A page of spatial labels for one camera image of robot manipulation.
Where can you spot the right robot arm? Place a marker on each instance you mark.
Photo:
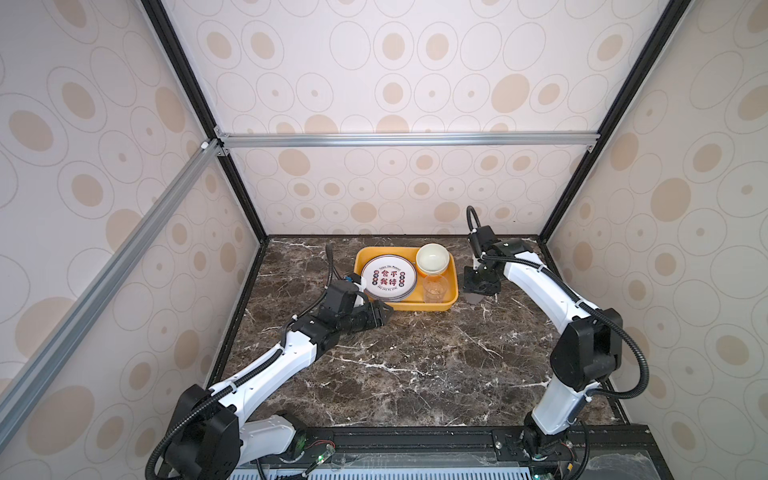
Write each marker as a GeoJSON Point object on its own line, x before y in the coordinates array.
{"type": "Point", "coordinates": [591, 339]}

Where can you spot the yellow plastic bin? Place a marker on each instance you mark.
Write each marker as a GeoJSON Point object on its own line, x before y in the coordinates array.
{"type": "Point", "coordinates": [414, 302]}

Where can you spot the left diagonal aluminium rail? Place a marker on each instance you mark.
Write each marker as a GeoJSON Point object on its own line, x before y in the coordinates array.
{"type": "Point", "coordinates": [59, 346]}

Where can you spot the white bowl stack bottom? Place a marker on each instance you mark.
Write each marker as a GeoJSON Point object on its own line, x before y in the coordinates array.
{"type": "Point", "coordinates": [432, 259]}

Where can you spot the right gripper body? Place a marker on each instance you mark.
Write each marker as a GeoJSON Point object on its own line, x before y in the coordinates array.
{"type": "Point", "coordinates": [476, 280]}

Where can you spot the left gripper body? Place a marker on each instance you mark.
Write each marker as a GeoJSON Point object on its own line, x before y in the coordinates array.
{"type": "Point", "coordinates": [359, 319]}

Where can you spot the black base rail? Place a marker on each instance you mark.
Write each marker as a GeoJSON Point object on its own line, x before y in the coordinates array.
{"type": "Point", "coordinates": [598, 451]}

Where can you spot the clear plastic cup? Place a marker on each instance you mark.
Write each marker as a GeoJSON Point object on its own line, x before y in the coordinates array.
{"type": "Point", "coordinates": [435, 288]}

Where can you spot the horizontal aluminium rail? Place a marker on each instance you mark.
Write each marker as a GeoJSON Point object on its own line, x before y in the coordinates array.
{"type": "Point", "coordinates": [441, 139]}

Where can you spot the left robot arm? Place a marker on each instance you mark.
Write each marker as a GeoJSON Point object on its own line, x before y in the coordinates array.
{"type": "Point", "coordinates": [212, 433]}

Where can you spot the grey translucent cup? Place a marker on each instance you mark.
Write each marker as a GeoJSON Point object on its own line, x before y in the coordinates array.
{"type": "Point", "coordinates": [474, 298]}

